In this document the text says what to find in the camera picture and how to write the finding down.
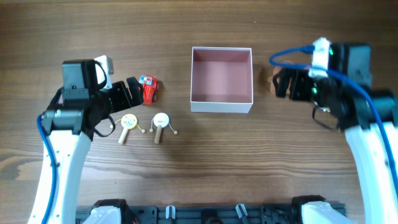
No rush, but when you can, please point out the white rattle drum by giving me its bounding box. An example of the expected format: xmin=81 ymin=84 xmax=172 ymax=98
xmin=149 ymin=112 xmax=178 ymax=144

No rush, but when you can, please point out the yellow cat rattle drum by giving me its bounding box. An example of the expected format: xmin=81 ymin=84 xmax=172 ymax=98
xmin=109 ymin=114 xmax=146 ymax=144

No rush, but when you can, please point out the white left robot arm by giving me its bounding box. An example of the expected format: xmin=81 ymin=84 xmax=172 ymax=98
xmin=29 ymin=55 xmax=144 ymax=223

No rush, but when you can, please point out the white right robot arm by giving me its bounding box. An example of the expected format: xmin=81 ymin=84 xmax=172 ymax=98
xmin=269 ymin=39 xmax=397 ymax=223

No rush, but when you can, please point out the pink open cardboard box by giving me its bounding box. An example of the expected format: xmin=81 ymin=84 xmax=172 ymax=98
xmin=190 ymin=47 xmax=254 ymax=113

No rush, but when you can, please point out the red toy fire truck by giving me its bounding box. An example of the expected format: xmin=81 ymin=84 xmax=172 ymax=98
xmin=139 ymin=75 xmax=159 ymax=105

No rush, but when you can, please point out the brown plush bear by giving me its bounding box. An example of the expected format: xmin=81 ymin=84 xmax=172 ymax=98
xmin=267 ymin=60 xmax=295 ymax=98

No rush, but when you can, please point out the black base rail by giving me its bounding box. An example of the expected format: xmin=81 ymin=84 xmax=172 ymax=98
xmin=75 ymin=198 xmax=346 ymax=224

